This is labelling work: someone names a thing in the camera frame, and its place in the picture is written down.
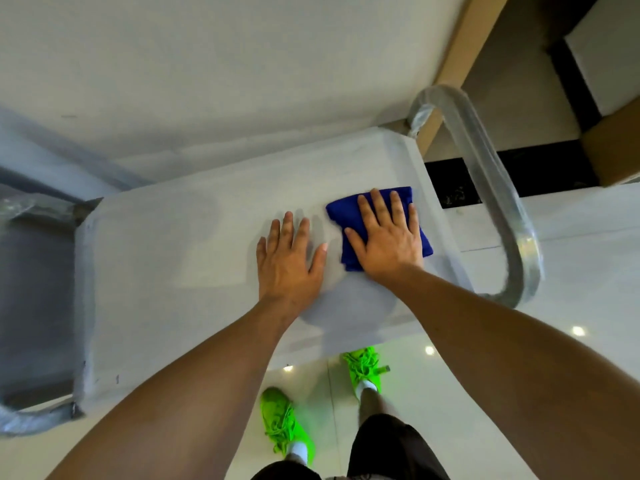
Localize black stone door threshold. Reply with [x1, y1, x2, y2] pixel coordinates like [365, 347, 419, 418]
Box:
[424, 139, 601, 210]

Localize neon green right shoe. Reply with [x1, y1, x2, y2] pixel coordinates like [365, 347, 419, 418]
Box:
[340, 346, 391, 396]

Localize person's right forearm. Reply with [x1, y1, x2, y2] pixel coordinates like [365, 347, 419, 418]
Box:
[387, 264, 640, 480]

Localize wooden door frame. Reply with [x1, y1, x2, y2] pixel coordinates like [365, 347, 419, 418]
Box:
[414, 0, 640, 189]

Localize person's left hand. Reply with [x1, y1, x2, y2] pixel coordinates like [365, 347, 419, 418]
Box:
[255, 211, 329, 316]

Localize stainless steel service trolley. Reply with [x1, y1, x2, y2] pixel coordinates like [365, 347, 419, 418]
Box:
[0, 84, 545, 439]

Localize neon green shoe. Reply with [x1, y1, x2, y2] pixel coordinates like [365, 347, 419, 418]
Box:
[340, 346, 391, 396]
[259, 387, 317, 466]

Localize person's right leg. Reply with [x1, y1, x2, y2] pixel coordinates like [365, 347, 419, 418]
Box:
[357, 388, 401, 421]

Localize black shorts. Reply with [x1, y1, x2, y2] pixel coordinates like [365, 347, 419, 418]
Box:
[249, 413, 451, 480]

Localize person's right hand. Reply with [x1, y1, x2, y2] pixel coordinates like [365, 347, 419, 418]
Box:
[343, 188, 425, 289]

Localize person's left forearm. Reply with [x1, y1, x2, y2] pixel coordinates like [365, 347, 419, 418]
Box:
[46, 297, 302, 480]

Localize blue cloth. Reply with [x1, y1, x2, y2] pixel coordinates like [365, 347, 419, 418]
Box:
[325, 186, 435, 273]

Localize neon green left shoe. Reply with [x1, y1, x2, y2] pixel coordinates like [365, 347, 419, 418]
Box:
[259, 387, 317, 466]

